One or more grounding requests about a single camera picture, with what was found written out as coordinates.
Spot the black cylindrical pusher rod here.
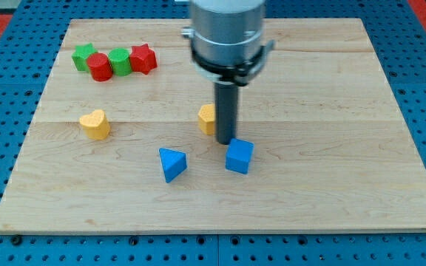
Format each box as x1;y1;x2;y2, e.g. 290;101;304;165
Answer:
214;83;238;145

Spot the blue cube block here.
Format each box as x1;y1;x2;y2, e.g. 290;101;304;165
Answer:
225;138;254;174

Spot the red cylinder block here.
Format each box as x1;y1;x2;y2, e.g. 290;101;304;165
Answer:
87;52;113;82

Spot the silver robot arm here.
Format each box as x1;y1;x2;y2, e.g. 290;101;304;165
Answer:
182;0;274;145

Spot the green cylinder block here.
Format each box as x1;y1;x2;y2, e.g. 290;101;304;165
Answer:
108;48;132;76

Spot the wooden board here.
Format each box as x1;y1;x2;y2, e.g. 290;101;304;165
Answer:
0;18;426;235

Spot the green star block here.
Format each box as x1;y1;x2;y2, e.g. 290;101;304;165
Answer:
72;43;98;72

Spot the red star block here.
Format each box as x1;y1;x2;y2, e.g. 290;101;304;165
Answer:
129;44;158;75

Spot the yellow heart block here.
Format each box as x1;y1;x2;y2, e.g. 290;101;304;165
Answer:
79;109;110;140

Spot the yellow hexagon block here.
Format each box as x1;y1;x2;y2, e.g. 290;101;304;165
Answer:
197;103;215;135

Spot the blue triangle block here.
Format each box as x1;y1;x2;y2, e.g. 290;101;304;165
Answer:
159;148;187;183

